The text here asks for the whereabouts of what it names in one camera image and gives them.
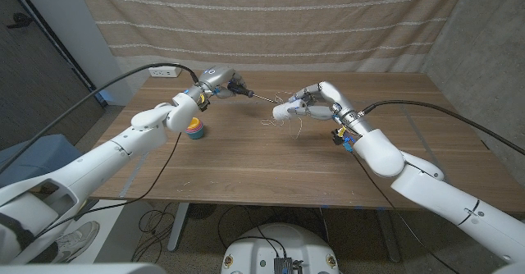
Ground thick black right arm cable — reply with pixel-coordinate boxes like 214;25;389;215
356;99;525;156

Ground grey torso electronics module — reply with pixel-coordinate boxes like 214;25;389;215
273;257;304;274

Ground black round floor object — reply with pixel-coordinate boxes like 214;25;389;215
186;203;217;221

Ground white power strip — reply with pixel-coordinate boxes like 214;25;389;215
148;63;183;79

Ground white string spool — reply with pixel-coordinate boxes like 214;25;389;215
272;99;307;122

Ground small blue floor object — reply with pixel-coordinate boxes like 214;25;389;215
96;88;116;105

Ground grey table leg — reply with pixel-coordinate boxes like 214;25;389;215
376;209;401;263
167;202;190;253

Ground blue black handled screwdriver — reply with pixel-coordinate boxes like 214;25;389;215
227;80;280;104

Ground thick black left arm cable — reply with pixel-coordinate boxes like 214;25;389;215
0;62;201;172

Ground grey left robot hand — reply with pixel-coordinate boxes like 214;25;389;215
184;65;249;112

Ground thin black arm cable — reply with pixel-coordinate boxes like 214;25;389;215
352;153;460;274
34;132;184;239

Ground black door handle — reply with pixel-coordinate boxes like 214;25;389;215
6;12;34;30

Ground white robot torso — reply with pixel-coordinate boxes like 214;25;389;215
221;222;340;274

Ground beige striped backdrop cloth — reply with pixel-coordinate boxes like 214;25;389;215
75;0;471;73

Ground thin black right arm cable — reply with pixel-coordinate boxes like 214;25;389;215
352;153;460;274

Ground black floor cable bundle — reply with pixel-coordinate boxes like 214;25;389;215
131;202;185;263

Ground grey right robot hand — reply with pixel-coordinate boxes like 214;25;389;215
286;80;372;136

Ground white string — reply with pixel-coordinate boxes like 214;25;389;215
261;91;304;140

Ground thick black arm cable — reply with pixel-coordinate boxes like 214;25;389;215
356;99;525;156
0;62;201;172

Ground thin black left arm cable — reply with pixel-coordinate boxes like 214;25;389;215
34;132;184;239

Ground stacked colourful cups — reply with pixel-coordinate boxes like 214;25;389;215
184;116;205;140

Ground black torso cable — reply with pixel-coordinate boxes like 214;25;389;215
217;206;288;259

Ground dark trouser leg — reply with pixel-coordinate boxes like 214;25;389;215
30;240;58;265

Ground grey sneaker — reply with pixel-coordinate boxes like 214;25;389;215
52;220;101;263

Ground blue upholstered seat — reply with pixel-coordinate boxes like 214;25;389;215
0;133;79;185

